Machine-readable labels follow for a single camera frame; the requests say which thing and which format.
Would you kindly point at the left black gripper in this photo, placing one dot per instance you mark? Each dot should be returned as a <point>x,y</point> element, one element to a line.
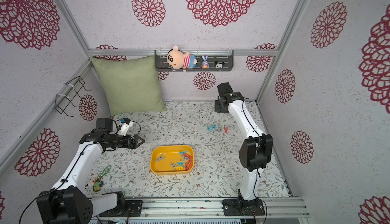
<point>128,144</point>

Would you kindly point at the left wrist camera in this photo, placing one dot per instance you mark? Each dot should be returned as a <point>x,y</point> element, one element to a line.
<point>126,124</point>

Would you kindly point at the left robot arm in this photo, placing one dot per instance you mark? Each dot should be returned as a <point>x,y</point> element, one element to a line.
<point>65,203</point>

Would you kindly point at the dark grey wall shelf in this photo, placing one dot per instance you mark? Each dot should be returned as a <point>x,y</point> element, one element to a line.
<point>227,57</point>

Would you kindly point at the yellow plastic storage box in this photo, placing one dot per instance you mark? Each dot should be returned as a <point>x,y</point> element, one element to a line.
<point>163,167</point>

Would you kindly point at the grey clothespin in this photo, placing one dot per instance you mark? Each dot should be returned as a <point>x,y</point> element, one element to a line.
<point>161,157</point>

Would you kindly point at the cartoon boy plush doll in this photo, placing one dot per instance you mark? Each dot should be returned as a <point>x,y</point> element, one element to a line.
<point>176,59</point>

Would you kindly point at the green cushion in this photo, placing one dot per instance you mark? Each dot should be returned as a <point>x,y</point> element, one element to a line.
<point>130,85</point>

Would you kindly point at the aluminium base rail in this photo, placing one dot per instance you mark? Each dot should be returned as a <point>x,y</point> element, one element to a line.
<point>210,208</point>

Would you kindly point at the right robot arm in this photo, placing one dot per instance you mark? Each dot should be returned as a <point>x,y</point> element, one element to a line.
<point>254,154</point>

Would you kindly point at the small blue rabbit figure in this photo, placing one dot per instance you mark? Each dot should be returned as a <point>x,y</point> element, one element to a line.
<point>205,63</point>

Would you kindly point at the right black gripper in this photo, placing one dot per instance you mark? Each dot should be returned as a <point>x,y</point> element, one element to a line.
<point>219,105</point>

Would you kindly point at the black wire wall rack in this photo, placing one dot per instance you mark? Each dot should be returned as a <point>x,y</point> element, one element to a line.
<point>65,100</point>

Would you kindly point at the black white mouse figure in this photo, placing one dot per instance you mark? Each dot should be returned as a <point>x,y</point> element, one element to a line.
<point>219,65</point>

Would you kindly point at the green keychain toy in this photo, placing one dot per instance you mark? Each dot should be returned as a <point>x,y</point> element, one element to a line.
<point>97,182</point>

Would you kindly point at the pile of coloured clothespins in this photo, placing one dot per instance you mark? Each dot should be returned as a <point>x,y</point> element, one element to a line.
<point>182,161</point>

